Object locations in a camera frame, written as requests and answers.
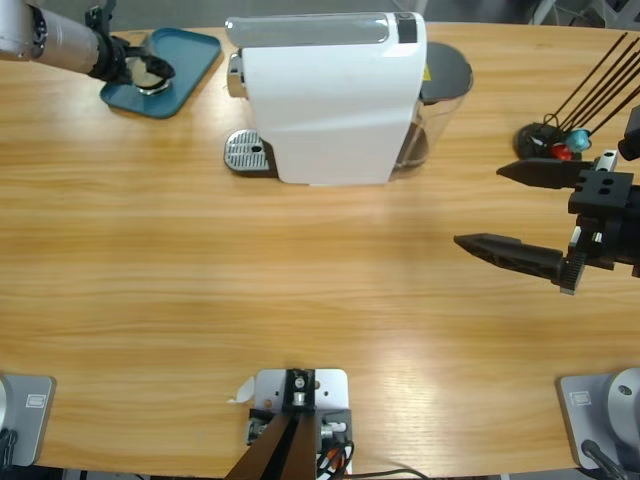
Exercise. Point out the teal coffee capsule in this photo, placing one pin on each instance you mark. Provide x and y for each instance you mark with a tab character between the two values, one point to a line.
580	140

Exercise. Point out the white capsule coffee machine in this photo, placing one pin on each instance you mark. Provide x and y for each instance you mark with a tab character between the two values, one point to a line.
325	110

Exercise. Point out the dark camera post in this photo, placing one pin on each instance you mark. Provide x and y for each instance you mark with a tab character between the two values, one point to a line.
285	450

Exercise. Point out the clear water tank black lid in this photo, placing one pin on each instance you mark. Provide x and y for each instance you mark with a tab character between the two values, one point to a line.
445	70

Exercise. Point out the orange connector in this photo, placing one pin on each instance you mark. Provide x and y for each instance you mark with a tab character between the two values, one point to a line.
334	457

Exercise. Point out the grey metal frame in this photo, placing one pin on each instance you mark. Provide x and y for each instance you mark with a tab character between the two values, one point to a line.
615	10

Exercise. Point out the white mount plate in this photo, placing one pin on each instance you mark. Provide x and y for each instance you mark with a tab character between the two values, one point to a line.
330	390

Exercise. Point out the grey coffee machine lid lever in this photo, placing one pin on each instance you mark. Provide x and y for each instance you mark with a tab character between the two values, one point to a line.
310	30

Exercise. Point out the teal plastic tray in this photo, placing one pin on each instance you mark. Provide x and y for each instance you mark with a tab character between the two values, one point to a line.
190	55

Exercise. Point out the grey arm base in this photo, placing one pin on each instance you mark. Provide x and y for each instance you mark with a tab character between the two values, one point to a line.
580	400
35	400

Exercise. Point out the clear drinking glass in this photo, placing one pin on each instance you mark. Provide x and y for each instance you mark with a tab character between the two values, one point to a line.
142	75

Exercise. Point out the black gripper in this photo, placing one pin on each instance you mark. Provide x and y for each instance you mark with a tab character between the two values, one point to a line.
110	60
605	235

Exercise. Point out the black bolted bracket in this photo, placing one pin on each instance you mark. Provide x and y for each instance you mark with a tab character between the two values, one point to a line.
342	417

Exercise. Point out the red coffee capsule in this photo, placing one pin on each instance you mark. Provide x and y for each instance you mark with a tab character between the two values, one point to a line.
561	150

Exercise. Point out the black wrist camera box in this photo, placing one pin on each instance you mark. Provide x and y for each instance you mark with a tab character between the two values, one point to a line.
632	135
100	15

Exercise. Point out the white paper tag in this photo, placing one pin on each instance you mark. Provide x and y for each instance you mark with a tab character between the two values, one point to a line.
244	392

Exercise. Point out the black capsule holder with rods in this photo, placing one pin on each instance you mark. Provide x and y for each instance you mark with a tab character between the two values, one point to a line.
530	142

